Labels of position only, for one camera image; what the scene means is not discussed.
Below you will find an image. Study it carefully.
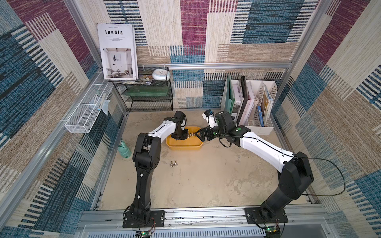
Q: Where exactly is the white round clock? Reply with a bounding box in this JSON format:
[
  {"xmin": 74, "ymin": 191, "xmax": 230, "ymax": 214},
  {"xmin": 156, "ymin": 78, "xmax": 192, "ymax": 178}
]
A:
[{"xmin": 152, "ymin": 68, "xmax": 171, "ymax": 81}]

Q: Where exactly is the blue book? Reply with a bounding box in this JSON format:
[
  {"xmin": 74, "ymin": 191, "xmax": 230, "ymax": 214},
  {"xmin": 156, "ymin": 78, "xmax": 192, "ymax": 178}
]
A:
[{"xmin": 257, "ymin": 106, "xmax": 265, "ymax": 127}]

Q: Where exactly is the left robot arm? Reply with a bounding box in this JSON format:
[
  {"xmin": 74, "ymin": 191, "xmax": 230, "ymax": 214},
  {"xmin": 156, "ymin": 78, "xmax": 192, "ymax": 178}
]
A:
[{"xmin": 124, "ymin": 111, "xmax": 188, "ymax": 226}]

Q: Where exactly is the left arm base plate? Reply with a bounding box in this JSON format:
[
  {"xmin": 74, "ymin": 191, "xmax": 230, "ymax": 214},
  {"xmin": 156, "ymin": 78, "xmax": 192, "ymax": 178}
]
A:
[{"xmin": 122, "ymin": 210, "xmax": 165, "ymax": 229}]

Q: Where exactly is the green folder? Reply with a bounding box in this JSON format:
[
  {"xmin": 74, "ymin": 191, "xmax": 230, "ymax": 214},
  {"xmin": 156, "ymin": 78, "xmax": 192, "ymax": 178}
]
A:
[{"xmin": 221, "ymin": 74, "xmax": 235, "ymax": 115}]

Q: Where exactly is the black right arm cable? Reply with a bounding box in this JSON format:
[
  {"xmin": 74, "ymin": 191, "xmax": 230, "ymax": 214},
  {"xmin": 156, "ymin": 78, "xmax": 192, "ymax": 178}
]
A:
[{"xmin": 218, "ymin": 133, "xmax": 346, "ymax": 197}]

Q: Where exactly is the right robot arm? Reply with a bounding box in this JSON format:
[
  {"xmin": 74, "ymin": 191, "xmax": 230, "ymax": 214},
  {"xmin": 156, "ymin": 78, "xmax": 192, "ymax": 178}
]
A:
[{"xmin": 196, "ymin": 110, "xmax": 314, "ymax": 223}]

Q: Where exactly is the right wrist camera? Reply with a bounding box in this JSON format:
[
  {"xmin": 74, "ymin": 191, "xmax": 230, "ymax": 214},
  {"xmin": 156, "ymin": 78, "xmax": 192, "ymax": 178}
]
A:
[{"xmin": 202, "ymin": 110, "xmax": 218, "ymax": 129}]

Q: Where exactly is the black wire shelf rack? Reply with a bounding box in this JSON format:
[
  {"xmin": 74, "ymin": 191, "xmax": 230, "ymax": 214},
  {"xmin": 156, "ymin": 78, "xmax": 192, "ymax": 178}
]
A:
[{"xmin": 111, "ymin": 66, "xmax": 174, "ymax": 112}]

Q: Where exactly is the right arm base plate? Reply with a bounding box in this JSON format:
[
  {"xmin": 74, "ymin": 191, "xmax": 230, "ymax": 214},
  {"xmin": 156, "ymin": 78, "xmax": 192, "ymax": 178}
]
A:
[{"xmin": 244, "ymin": 207, "xmax": 289, "ymax": 224}]

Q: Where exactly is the yellow plastic storage box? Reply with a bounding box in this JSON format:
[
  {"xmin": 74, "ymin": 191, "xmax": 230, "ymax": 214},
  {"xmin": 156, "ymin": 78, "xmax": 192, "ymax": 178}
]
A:
[{"xmin": 166, "ymin": 136, "xmax": 203, "ymax": 151}]

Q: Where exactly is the Inedia white magazine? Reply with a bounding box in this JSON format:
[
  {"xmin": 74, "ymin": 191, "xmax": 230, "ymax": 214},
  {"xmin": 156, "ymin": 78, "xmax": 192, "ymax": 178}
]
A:
[{"xmin": 97, "ymin": 23, "xmax": 139, "ymax": 81}]

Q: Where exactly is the white file organizer box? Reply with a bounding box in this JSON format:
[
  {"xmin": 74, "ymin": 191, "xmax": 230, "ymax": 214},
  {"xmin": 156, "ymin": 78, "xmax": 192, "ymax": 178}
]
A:
[{"xmin": 230, "ymin": 80, "xmax": 277, "ymax": 135}]

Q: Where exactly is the white wire wall basket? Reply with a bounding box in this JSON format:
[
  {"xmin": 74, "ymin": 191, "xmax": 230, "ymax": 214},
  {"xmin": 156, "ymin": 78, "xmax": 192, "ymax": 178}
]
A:
[{"xmin": 64, "ymin": 83, "xmax": 113, "ymax": 133}]

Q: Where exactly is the green spray bottle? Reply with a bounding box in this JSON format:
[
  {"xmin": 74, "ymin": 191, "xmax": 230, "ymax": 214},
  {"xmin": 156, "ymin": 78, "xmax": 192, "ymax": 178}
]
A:
[{"xmin": 118, "ymin": 139, "xmax": 132, "ymax": 159}]

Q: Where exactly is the black binder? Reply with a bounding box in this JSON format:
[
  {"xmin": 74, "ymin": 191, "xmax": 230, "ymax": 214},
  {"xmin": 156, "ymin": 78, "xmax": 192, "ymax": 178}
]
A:
[{"xmin": 237, "ymin": 76, "xmax": 248, "ymax": 124}]

